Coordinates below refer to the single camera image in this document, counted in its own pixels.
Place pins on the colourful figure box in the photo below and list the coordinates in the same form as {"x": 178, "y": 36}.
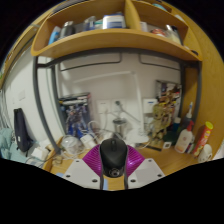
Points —
{"x": 170, "y": 93}

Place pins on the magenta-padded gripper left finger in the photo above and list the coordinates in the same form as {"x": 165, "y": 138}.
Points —
{"x": 78, "y": 171}

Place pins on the white power adapter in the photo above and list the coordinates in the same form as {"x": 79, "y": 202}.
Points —
{"x": 87, "y": 140}

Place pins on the black hanging bag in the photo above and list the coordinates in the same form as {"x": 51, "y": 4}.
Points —
{"x": 21, "y": 131}

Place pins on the black computer mouse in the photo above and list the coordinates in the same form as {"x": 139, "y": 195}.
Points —
{"x": 113, "y": 155}

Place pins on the clear blue spray bottle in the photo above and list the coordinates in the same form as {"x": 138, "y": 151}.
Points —
{"x": 189, "y": 115}

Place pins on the white wall socket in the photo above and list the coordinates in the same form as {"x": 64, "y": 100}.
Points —
{"x": 103, "y": 107}
{"x": 123, "y": 104}

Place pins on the robot model kit box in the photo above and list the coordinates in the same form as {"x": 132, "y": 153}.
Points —
{"x": 76, "y": 115}

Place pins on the white red-capped lotion bottle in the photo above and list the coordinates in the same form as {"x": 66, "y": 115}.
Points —
{"x": 184, "y": 140}

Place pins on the clear plastic dome cup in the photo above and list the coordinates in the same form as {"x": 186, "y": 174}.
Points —
{"x": 71, "y": 145}

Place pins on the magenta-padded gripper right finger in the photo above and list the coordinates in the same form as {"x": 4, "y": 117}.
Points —
{"x": 148, "y": 171}

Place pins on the wooden shelf unit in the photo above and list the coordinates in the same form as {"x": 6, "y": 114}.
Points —
{"x": 110, "y": 38}

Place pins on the red chip can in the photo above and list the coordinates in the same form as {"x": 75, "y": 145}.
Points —
{"x": 202, "y": 138}

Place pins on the white wall box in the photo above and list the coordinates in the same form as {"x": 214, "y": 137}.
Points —
{"x": 150, "y": 106}

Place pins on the teal checked bedding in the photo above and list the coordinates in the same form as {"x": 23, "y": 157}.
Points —
{"x": 10, "y": 148}

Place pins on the small white cube clock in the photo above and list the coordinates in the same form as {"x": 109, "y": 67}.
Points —
{"x": 166, "y": 145}

